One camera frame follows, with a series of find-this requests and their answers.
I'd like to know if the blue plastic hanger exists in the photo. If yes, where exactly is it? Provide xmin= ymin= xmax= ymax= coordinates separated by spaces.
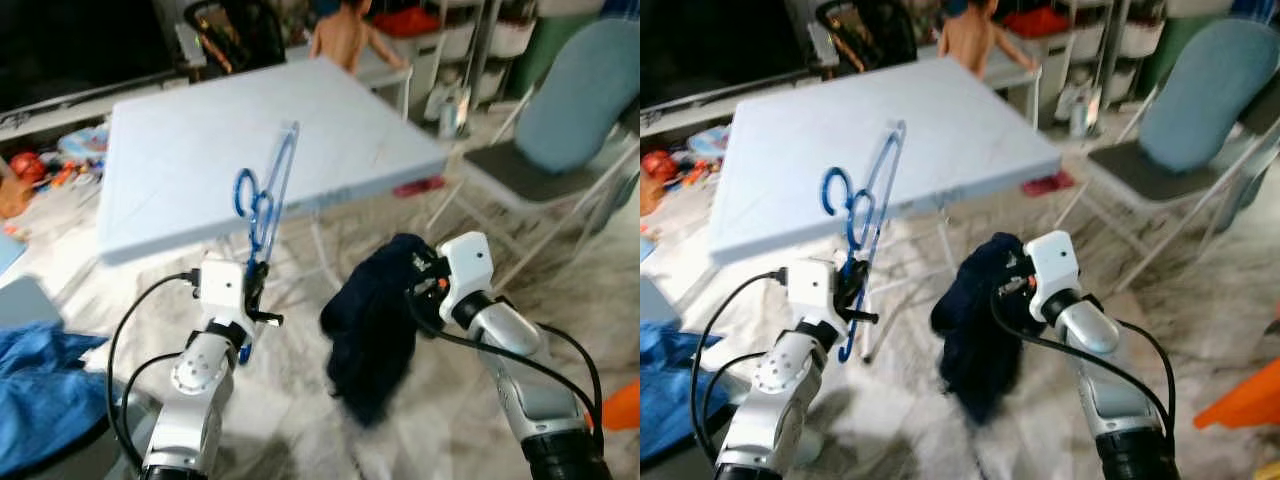
xmin=233 ymin=120 xmax=301 ymax=366
xmin=822 ymin=120 xmax=909 ymax=366

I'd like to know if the navy garment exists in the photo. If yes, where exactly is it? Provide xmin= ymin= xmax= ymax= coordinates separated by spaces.
xmin=320 ymin=233 xmax=431 ymax=426
xmin=930 ymin=233 xmax=1026 ymax=426

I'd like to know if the bright blue garment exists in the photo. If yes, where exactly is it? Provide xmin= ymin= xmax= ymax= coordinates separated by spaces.
xmin=0 ymin=320 xmax=111 ymax=476
xmin=640 ymin=320 xmax=726 ymax=461

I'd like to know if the grey folding chair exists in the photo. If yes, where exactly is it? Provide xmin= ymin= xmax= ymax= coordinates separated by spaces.
xmin=440 ymin=20 xmax=641 ymax=291
xmin=1060 ymin=15 xmax=1280 ymax=291

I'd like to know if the white plastic folding table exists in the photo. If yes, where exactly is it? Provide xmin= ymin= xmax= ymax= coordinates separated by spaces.
xmin=705 ymin=57 xmax=1063 ymax=301
xmin=97 ymin=57 xmax=451 ymax=291

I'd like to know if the printed plastic package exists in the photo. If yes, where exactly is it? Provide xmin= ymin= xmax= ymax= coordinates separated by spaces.
xmin=425 ymin=85 xmax=471 ymax=136
xmin=1065 ymin=85 xmax=1106 ymax=139

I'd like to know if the pale grey kids chair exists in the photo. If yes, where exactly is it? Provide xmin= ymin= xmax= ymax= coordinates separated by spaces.
xmin=640 ymin=275 xmax=669 ymax=331
xmin=0 ymin=275 xmax=63 ymax=331

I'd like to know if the red toy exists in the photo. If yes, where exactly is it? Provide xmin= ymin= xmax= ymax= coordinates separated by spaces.
xmin=10 ymin=150 xmax=46 ymax=186
xmin=642 ymin=150 xmax=679 ymax=186

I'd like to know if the orange t-shirt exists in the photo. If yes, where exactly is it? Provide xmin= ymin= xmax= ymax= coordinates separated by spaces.
xmin=600 ymin=378 xmax=641 ymax=431
xmin=1193 ymin=358 xmax=1280 ymax=431

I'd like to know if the white tv bench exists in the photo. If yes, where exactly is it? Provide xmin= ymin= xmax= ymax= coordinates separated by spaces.
xmin=0 ymin=70 xmax=181 ymax=141
xmin=640 ymin=70 xmax=816 ymax=136

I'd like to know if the shirtless child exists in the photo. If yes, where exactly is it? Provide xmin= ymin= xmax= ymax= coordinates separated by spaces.
xmin=310 ymin=0 xmax=411 ymax=76
xmin=937 ymin=0 xmax=1041 ymax=79

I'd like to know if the black stroller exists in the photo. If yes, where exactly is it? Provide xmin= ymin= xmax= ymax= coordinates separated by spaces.
xmin=185 ymin=0 xmax=286 ymax=76
xmin=815 ymin=0 xmax=919 ymax=71

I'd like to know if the green storage bin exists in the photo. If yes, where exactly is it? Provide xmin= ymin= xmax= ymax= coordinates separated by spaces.
xmin=1140 ymin=10 xmax=1216 ymax=96
xmin=525 ymin=10 xmax=583 ymax=93

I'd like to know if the orange red cloth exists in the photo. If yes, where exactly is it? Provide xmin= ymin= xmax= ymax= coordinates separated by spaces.
xmin=1003 ymin=5 xmax=1071 ymax=39
xmin=372 ymin=5 xmax=441 ymax=39

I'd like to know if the black television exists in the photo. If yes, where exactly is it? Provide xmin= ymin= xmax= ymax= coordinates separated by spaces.
xmin=0 ymin=0 xmax=181 ymax=111
xmin=640 ymin=0 xmax=816 ymax=106

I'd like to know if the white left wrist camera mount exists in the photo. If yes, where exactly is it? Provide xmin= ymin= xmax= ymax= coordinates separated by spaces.
xmin=195 ymin=260 xmax=251 ymax=326
xmin=785 ymin=258 xmax=841 ymax=326

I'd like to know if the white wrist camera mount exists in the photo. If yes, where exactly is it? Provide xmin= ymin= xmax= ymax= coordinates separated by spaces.
xmin=785 ymin=258 xmax=841 ymax=326
xmin=1025 ymin=230 xmax=1083 ymax=311
xmin=195 ymin=260 xmax=251 ymax=326
xmin=438 ymin=232 xmax=494 ymax=311

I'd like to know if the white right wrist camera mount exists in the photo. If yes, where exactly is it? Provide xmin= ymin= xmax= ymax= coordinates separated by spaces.
xmin=438 ymin=232 xmax=494 ymax=311
xmin=1025 ymin=230 xmax=1083 ymax=311

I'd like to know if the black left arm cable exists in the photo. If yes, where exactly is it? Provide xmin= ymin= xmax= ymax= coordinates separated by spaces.
xmin=690 ymin=268 xmax=791 ymax=466
xmin=105 ymin=268 xmax=201 ymax=471

